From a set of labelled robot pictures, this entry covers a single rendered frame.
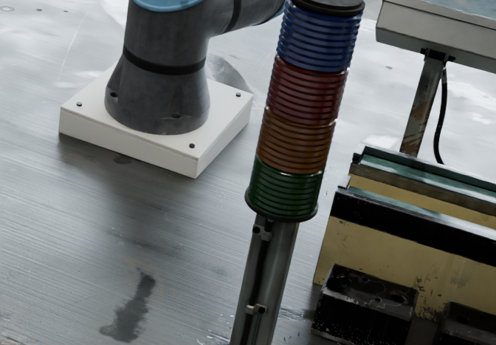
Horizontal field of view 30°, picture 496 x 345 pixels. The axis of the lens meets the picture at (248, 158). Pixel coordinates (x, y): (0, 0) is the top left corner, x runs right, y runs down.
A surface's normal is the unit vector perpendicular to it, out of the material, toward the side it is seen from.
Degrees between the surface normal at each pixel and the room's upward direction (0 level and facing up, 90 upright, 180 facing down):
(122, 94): 75
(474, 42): 56
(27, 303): 0
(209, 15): 91
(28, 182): 0
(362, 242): 90
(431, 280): 90
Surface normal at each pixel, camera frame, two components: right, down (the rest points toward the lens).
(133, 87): -0.45, 0.11
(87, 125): -0.34, 0.40
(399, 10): -0.15, -0.14
